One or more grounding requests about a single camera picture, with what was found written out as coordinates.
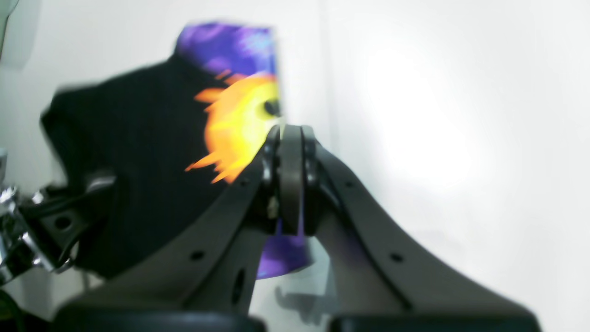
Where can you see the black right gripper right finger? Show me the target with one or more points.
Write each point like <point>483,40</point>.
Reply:
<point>385,280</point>

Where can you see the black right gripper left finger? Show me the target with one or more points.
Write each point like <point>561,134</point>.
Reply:
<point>203,280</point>

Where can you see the black T-shirt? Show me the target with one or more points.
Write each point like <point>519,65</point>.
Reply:
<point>174,135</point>

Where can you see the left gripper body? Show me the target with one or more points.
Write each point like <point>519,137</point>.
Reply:
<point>58,226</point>

